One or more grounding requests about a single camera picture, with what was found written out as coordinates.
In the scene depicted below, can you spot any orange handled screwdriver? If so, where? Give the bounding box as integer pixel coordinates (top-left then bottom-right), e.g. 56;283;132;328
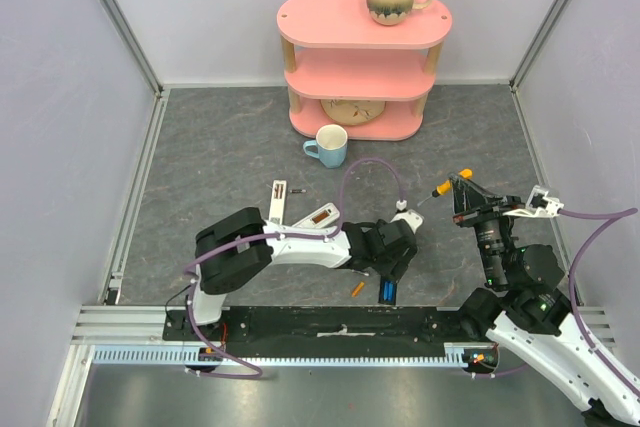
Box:
418;168;473;206

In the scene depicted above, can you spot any black remote control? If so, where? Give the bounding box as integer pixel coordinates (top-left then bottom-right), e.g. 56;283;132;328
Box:
378;276;398;306

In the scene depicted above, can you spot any wide white remote control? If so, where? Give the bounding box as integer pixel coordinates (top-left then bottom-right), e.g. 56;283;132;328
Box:
293;202;340;229

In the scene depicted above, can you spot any slim white remote control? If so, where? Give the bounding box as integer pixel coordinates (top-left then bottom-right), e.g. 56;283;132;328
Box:
268;179;287;225

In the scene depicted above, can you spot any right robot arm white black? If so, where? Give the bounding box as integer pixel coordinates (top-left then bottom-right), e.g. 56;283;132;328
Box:
448;173;639;426

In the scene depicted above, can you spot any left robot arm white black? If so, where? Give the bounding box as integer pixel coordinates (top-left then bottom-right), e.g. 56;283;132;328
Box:
184;207;424;340

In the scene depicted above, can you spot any light blue mug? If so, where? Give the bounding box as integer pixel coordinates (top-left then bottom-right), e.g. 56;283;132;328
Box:
303;124;348;169

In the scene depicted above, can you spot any beige patterned plate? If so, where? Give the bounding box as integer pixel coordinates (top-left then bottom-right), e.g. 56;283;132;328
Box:
320;99;386;126

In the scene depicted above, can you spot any pink three tier shelf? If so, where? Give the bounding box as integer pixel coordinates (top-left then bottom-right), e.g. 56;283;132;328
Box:
277;0;453;141

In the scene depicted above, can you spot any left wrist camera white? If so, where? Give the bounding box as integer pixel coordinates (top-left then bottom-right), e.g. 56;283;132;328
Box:
392;200;424;233

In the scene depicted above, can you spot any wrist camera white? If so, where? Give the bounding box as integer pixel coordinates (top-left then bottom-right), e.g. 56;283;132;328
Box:
392;200;424;233
504;185;564;219

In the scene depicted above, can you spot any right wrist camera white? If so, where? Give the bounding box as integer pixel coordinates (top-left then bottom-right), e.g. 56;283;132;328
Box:
504;185;564;219

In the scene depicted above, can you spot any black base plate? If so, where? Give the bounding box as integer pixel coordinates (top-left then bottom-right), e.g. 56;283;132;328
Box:
162;304;520;359

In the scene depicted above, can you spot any light blue cable duct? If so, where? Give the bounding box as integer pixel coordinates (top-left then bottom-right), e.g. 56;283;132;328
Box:
92;343;498;368

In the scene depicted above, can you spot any right aluminium frame post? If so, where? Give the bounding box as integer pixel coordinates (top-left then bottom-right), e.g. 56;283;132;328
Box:
509;0;571;92

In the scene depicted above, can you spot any aluminium frame post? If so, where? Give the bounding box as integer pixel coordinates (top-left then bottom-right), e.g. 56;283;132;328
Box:
99;0;164;96
509;0;571;92

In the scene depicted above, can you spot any left aluminium frame post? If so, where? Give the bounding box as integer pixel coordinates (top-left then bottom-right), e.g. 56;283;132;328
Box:
99;0;164;96

